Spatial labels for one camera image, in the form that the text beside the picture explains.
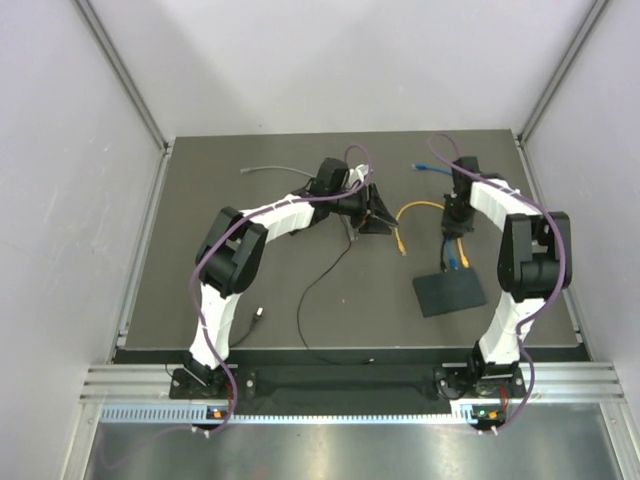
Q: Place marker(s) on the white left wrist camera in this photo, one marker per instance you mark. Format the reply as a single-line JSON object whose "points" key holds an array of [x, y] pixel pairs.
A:
{"points": [[357, 176]]}

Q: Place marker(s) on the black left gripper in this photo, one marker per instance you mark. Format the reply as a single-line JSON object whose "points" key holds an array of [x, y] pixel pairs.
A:
{"points": [[377, 208]]}

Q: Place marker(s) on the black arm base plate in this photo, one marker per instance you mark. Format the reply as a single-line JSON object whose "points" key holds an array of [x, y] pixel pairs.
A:
{"points": [[308, 382]]}

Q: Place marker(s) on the dark grey network switch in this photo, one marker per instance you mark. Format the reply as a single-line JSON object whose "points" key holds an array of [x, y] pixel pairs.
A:
{"points": [[448, 292]]}

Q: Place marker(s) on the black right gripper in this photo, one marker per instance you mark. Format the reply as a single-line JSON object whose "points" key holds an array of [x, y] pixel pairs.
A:
{"points": [[451, 228]]}

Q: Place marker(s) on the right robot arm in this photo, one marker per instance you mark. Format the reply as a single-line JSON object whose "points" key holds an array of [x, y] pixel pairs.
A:
{"points": [[534, 265]]}

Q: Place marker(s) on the grey slotted cable duct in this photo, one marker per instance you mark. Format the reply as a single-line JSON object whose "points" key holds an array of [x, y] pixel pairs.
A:
{"points": [[203, 414]]}

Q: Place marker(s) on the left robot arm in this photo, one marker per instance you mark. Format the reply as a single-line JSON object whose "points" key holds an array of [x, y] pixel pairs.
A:
{"points": [[228, 259]]}

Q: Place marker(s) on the aluminium frame rail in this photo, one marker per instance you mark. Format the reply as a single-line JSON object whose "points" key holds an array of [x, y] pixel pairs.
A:
{"points": [[552, 382]]}

